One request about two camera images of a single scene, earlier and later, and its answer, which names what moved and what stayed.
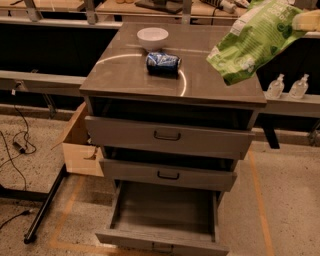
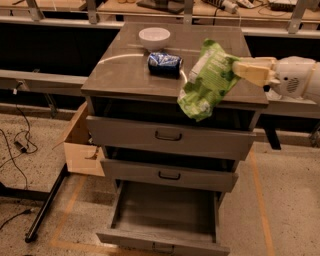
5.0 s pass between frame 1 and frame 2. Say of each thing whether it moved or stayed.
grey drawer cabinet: stayed
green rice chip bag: moved
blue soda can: stayed
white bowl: stayed
